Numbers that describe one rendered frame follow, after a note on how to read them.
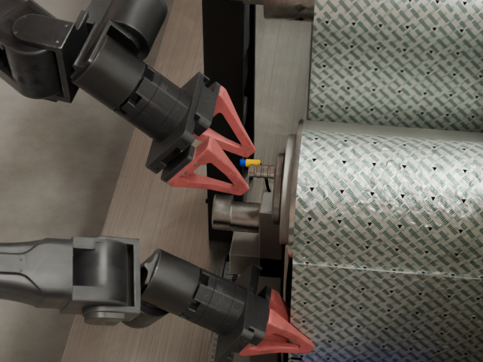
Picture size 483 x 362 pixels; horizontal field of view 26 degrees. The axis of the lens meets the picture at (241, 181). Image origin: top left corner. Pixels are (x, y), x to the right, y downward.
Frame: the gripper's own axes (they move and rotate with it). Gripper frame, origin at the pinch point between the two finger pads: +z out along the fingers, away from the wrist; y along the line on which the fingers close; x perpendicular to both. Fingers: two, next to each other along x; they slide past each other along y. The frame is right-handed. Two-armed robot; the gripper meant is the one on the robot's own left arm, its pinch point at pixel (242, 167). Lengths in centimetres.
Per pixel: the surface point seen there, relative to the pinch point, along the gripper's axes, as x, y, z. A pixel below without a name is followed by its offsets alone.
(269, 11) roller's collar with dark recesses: 3.9, -22.0, -2.7
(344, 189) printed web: 8.5, 4.3, 6.7
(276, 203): 1.5, 3.6, 3.8
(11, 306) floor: -144, -86, 30
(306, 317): -6.3, 6.7, 15.4
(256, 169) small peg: 1.2, 0.3, 1.0
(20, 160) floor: -154, -142, 21
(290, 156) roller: 5.6, 1.3, 1.8
